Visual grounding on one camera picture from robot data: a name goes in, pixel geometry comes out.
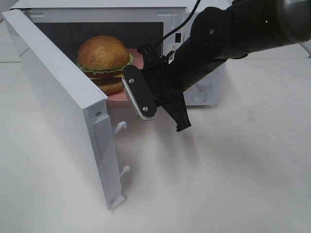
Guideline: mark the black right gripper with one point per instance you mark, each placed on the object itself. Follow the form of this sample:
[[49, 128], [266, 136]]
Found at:
[[167, 82]]

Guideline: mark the round white door button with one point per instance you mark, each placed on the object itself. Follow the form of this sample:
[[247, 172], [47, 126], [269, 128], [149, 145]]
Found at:
[[199, 96]]

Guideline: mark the white timer knob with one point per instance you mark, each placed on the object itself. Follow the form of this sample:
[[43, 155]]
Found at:
[[206, 81]]

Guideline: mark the pink round plate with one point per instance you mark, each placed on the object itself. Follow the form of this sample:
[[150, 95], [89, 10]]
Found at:
[[119, 100]]

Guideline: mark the burger with lettuce and cheese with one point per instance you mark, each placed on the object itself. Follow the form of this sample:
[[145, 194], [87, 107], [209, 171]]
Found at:
[[103, 58]]

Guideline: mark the white microwave door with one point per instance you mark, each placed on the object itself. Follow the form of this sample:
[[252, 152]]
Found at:
[[73, 104]]

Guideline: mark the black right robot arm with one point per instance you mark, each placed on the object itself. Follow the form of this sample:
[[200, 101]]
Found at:
[[217, 35]]

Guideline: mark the white warning label sticker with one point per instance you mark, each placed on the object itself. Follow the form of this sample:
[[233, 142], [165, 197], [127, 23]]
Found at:
[[172, 47]]

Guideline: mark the white microwave oven body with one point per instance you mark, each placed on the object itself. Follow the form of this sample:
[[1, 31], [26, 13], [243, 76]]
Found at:
[[69, 23]]

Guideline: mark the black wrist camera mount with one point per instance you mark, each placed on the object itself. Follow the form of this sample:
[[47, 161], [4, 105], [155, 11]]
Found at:
[[139, 93]]

